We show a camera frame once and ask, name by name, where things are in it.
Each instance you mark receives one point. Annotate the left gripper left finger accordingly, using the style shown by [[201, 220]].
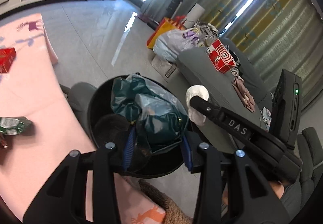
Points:
[[62, 198]]

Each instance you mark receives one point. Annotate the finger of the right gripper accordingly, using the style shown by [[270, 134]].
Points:
[[213, 113]]

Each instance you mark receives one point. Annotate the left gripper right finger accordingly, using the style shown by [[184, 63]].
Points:
[[231, 187]]

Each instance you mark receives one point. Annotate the white tissue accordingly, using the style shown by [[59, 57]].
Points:
[[195, 116]]

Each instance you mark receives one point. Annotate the dark green plastic bag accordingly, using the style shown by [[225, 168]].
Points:
[[159, 118]]

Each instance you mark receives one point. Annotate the red cigarette box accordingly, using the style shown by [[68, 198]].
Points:
[[7, 56]]

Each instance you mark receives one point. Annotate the black round trash bin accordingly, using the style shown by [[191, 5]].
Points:
[[105, 126]]

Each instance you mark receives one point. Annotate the person's right hand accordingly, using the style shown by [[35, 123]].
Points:
[[277, 187]]

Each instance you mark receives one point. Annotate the grey sofa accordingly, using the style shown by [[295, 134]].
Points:
[[197, 69]]

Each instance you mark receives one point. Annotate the black device with green light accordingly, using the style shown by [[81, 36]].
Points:
[[286, 108]]

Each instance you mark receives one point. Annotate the red white carton box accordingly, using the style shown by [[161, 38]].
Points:
[[220, 57]]

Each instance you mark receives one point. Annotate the brown fuzzy rug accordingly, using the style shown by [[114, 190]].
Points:
[[173, 213]]

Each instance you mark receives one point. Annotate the white purple plastic bag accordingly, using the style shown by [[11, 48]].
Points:
[[171, 43]]

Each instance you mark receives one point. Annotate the orange red shopping bag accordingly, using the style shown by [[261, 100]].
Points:
[[166, 25]]

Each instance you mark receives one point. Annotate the grey yellow curtain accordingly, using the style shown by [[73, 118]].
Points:
[[273, 34]]

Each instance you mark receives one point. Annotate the pink patterned tablecloth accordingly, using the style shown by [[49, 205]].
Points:
[[31, 90]]

